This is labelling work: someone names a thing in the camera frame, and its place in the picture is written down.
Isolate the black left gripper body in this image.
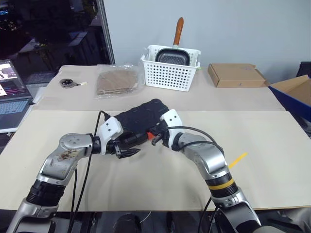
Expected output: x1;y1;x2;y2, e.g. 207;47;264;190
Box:
106;139;122;159

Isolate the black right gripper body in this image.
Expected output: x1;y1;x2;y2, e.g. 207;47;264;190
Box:
147;122;170;147

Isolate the black pouch bag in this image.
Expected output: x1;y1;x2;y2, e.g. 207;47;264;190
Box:
113;98;171;147

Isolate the white perforated plastic basket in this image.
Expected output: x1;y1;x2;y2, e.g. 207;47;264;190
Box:
140;44;202;93

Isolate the clear bag brown cloth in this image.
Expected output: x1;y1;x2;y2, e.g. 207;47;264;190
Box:
94;63;142;100

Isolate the dark rounded shape under table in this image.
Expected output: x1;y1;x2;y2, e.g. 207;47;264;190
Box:
116;213;142;233

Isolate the round grey metal reel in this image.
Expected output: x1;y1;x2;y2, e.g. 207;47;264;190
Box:
59;78;88;89

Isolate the yellow tape strip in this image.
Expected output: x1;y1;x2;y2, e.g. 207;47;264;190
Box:
228;152;248;169

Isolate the flat brown cardboard box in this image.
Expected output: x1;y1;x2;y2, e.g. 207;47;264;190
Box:
207;63;271;88

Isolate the open grey laptop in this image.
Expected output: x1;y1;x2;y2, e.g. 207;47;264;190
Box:
0;59;34;134

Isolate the blue open cardboard box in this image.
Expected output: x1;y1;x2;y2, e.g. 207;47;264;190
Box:
268;74;311;122

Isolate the black office chair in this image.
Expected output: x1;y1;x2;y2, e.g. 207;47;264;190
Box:
297;61;311;79

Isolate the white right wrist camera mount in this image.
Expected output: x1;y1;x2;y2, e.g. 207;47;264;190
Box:
159;108;184;151

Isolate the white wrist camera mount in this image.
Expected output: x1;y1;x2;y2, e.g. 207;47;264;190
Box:
159;108;184;151
98;116;124;155

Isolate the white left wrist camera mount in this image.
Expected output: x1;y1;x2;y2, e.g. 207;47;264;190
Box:
98;116;124;155

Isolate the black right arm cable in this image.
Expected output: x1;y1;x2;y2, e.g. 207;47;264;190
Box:
155;125;225;233

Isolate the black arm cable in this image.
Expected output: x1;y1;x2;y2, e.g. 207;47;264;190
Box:
155;125;225;233
68;110;109;233

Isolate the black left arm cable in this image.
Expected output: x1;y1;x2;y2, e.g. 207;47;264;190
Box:
68;110;109;233

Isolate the square pan wooden handle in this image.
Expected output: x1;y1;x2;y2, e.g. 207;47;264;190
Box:
155;17;191;67

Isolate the grey metal window post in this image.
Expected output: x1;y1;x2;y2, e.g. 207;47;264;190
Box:
97;0;116;66

